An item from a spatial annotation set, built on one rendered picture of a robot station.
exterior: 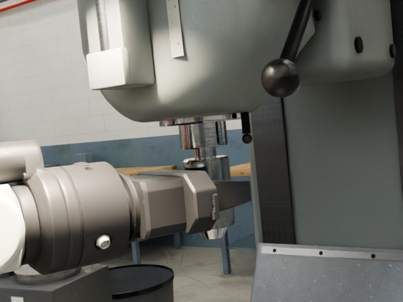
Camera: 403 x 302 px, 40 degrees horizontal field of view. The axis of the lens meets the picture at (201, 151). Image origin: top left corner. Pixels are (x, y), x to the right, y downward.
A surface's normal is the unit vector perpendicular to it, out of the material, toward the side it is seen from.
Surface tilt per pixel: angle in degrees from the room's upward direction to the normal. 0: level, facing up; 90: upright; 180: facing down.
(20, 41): 90
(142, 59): 90
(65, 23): 90
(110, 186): 56
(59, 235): 98
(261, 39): 108
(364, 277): 63
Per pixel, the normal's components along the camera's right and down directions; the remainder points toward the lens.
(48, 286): -0.10, -0.99
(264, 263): -0.55, -0.36
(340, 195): -0.56, 0.10
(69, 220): 0.55, -0.07
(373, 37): 0.82, -0.05
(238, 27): 0.47, 0.28
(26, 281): -0.27, 0.07
